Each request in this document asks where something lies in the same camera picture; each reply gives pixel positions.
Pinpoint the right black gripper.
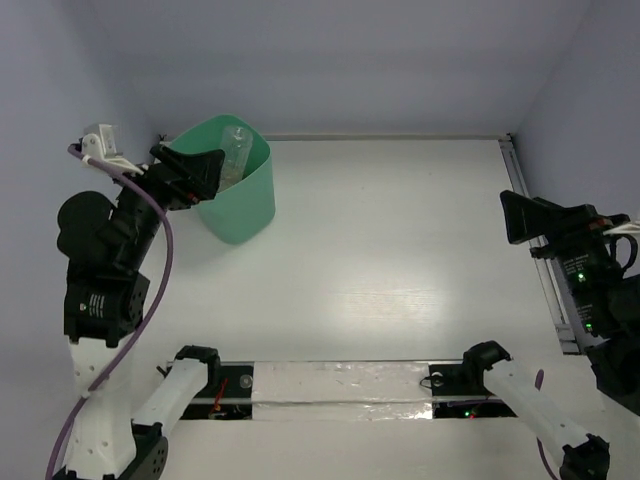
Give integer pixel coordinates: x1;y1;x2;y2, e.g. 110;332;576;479
499;184;627;329

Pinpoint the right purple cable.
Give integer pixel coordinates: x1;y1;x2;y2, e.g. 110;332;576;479
533;368;561;480

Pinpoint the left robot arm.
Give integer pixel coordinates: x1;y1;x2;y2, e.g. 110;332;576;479
46;140;226;479

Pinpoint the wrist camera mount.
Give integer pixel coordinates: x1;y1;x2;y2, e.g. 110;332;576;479
71;123;144;175
604;220;640;237

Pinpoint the large clear water bottle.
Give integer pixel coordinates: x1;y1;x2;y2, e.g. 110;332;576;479
219;125;253;192

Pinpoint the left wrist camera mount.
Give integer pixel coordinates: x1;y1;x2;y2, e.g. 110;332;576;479
71;123;144;175

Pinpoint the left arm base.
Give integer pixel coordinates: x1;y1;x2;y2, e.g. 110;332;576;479
180;362;254;420

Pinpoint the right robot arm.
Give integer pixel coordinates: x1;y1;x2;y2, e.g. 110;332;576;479
460;191;639;479

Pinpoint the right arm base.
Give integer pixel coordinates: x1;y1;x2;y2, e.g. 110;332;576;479
420;340;514;419

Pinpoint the green plastic bin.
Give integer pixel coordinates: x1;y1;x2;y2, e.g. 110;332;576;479
170;115;276;245

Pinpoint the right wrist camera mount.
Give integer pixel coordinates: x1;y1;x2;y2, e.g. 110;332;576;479
604;220;640;237

